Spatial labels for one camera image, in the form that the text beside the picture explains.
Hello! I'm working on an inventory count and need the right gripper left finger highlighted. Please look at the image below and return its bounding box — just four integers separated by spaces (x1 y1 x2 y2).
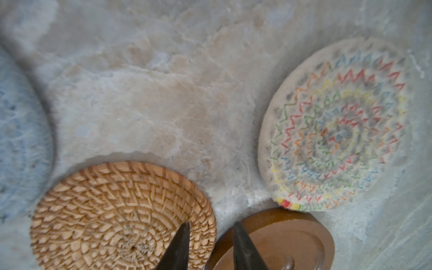
156 222 190 270

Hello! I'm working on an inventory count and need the multicolour knitted round coaster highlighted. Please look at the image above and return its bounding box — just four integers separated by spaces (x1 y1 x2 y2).
258 37 412 212

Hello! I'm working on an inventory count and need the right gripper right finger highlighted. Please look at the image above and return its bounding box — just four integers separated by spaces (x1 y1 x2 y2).
233 222 268 270

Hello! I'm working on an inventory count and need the blue knitted round coaster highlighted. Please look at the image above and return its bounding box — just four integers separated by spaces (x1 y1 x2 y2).
1 48 54 223

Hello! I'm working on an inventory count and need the woven rattan round coaster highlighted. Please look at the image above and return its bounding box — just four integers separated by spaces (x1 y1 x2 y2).
30 162 217 270

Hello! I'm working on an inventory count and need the right brown wooden round coaster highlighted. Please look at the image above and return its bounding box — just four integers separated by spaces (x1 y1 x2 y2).
205 208 335 270

